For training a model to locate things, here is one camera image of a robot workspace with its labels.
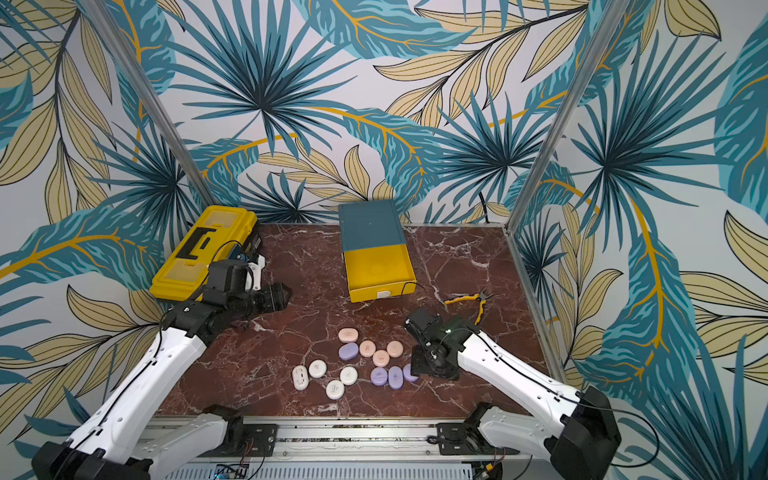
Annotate right aluminium frame post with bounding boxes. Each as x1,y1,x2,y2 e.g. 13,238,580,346
505,0,629,238

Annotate white round case lower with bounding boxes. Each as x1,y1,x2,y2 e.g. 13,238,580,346
325,379,345,401

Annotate pink oval earphone case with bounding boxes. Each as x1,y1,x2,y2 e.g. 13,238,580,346
338,327,359,343

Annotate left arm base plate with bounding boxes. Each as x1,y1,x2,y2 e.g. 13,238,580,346
201,424,278,458

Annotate aluminium frame post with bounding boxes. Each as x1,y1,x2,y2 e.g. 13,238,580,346
505,0,629,238
81,0,217,208

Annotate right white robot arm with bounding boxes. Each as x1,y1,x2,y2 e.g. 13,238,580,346
405,320,622,479

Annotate pink round case left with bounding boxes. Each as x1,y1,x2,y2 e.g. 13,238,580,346
359,340,377,358

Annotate aluminium front rail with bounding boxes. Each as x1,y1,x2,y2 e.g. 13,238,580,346
169,417,559,479

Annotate pink round case middle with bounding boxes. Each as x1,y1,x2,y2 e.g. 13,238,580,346
371,350,390,368

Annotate white round case right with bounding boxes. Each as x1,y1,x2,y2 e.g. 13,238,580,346
339,366,359,386

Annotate yellow top drawer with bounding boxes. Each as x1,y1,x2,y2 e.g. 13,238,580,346
344,244,417,303

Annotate white round case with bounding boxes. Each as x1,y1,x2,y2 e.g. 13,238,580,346
308,359,328,379
325,379,345,401
339,366,359,386

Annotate yellow handled pliers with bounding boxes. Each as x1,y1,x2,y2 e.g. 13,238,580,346
443,291,493,326

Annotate pink round case right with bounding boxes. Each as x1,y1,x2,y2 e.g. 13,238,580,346
386,340,404,358

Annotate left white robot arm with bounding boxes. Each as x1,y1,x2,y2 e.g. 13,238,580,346
31,283,292,479

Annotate purple oval case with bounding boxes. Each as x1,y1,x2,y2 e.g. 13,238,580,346
388,366,404,390

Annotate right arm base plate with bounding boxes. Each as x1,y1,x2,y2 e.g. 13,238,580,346
427,422,520,456

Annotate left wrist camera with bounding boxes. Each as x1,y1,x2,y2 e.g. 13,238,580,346
202,255,265,305

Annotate pink round case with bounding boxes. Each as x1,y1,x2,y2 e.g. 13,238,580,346
359,340,377,358
386,340,404,358
371,350,390,368

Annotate left aluminium frame post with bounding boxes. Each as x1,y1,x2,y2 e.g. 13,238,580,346
81,0,217,208

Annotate purple earphone case upper left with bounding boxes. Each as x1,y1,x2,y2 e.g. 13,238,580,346
338,342,359,361

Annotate teal drawer cabinet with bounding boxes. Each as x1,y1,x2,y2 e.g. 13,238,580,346
338,199,406,252

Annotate white oval earphone case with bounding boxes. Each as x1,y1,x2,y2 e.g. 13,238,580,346
291,365,310,391

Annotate white round case upper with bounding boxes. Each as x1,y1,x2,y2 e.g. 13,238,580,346
308,359,328,379

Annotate yellow black toolbox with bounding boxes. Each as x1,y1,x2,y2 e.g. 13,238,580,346
150,205,261,302

